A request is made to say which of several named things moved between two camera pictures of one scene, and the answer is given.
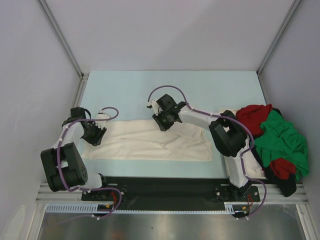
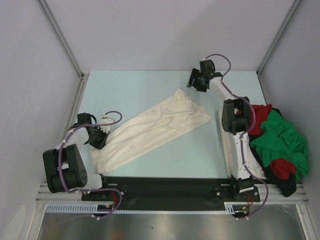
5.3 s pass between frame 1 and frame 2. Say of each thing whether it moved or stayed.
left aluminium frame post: stayed
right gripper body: moved
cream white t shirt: moved
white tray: stayed
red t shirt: stayed
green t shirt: stayed
